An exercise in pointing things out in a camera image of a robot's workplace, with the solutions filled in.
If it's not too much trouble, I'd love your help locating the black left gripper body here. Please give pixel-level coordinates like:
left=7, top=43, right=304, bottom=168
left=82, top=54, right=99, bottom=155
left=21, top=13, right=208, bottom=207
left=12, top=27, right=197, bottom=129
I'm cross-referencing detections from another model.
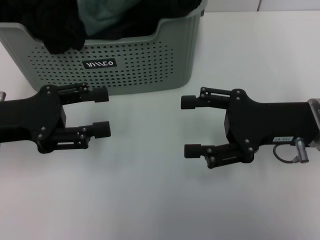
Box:
left=0, top=84, right=68, bottom=154

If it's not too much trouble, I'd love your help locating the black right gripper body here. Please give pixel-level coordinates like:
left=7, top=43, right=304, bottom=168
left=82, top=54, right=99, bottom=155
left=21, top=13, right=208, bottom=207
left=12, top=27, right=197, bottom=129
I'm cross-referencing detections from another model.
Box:
left=223, top=88, right=314, bottom=165

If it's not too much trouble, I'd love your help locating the dark green towel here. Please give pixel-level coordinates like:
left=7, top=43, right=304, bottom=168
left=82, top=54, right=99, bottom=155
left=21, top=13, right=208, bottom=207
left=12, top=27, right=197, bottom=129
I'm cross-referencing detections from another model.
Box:
left=76, top=0, right=127, bottom=37

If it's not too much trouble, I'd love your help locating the green perforated plastic storage box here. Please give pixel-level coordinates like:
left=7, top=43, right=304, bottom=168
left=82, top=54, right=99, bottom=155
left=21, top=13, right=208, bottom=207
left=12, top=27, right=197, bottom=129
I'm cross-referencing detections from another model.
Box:
left=0, top=0, right=208, bottom=97

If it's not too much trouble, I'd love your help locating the black brand label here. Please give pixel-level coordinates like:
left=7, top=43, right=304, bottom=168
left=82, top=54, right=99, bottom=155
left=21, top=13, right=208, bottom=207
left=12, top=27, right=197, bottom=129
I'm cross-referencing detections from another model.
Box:
left=82, top=58, right=118, bottom=70

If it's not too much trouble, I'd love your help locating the black cloth pile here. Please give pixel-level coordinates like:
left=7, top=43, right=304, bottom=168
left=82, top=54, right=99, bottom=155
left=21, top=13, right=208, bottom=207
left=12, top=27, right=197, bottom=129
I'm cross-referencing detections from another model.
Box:
left=0, top=0, right=204, bottom=55

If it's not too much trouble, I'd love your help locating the grey cable with metal connector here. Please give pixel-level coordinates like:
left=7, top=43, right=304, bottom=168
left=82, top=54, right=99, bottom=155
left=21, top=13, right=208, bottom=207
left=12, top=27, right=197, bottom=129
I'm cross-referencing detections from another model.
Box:
left=272, top=136, right=311, bottom=165

